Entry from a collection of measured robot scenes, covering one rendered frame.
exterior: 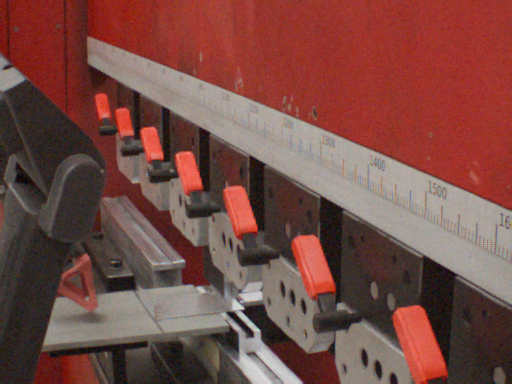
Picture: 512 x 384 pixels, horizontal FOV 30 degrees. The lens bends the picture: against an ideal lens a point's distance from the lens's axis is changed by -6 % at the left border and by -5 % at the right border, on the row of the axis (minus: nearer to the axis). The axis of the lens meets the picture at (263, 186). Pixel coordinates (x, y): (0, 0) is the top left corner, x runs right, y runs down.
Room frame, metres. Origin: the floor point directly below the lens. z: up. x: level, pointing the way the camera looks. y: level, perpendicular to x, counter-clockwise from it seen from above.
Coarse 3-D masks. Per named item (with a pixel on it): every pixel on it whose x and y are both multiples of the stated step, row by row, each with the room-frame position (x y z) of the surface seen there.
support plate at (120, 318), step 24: (168, 288) 1.38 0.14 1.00; (192, 288) 1.38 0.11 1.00; (72, 312) 1.27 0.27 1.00; (96, 312) 1.27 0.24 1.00; (120, 312) 1.27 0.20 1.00; (144, 312) 1.27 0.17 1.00; (48, 336) 1.17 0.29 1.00; (72, 336) 1.17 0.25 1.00; (96, 336) 1.18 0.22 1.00; (120, 336) 1.18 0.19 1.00; (144, 336) 1.19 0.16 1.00; (168, 336) 1.20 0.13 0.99
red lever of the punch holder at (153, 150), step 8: (144, 128) 1.40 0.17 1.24; (152, 128) 1.40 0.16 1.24; (144, 136) 1.39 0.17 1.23; (152, 136) 1.39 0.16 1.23; (144, 144) 1.38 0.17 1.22; (152, 144) 1.38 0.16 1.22; (152, 152) 1.36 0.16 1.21; (160, 152) 1.37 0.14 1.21; (152, 160) 1.36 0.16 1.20; (160, 160) 1.36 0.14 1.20; (160, 168) 1.35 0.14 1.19; (152, 176) 1.33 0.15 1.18; (160, 176) 1.34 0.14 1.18; (168, 176) 1.34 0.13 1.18; (176, 176) 1.35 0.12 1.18
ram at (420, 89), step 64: (128, 0) 1.68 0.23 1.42; (192, 0) 1.28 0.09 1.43; (256, 0) 1.05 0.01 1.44; (320, 0) 0.88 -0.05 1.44; (384, 0) 0.76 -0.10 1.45; (448, 0) 0.66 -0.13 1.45; (192, 64) 1.29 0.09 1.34; (256, 64) 1.05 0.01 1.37; (320, 64) 0.88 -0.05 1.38; (384, 64) 0.76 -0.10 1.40; (448, 64) 0.67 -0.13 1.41; (320, 128) 0.89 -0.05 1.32; (384, 128) 0.76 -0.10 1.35; (448, 128) 0.66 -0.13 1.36; (320, 192) 0.88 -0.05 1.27; (448, 256) 0.66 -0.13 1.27
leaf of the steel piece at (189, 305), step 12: (144, 300) 1.30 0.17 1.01; (156, 300) 1.32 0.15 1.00; (168, 300) 1.32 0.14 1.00; (180, 300) 1.32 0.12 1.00; (192, 300) 1.32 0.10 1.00; (204, 300) 1.32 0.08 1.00; (216, 300) 1.32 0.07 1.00; (156, 312) 1.26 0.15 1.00; (168, 312) 1.27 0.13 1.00; (180, 312) 1.27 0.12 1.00; (192, 312) 1.27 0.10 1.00; (204, 312) 1.27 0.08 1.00; (216, 312) 1.27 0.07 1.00
